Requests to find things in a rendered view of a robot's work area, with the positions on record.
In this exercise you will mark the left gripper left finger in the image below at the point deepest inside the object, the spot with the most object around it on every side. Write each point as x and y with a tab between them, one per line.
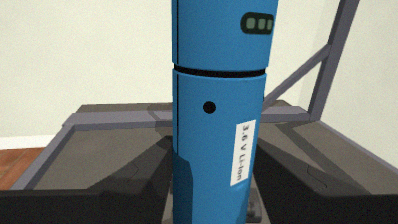
134	194

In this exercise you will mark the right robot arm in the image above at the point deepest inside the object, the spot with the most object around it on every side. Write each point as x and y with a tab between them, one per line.
254	214

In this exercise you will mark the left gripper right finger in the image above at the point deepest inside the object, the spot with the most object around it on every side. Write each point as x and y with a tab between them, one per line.
294	192

